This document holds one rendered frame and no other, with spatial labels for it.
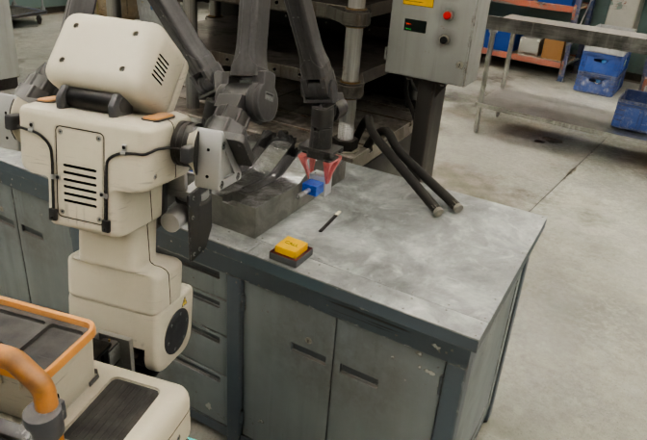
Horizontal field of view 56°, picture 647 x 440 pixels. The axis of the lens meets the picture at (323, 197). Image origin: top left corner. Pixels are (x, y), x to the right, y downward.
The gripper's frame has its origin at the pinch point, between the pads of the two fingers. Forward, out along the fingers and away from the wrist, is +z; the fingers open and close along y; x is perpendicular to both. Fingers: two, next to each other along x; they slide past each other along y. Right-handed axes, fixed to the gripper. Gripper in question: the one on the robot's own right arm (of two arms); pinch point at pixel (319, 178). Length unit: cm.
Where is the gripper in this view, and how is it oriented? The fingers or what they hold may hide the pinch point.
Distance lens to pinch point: 160.1
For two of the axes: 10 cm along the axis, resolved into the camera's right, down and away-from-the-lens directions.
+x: -5.0, 3.4, -8.0
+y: -8.6, -2.6, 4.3
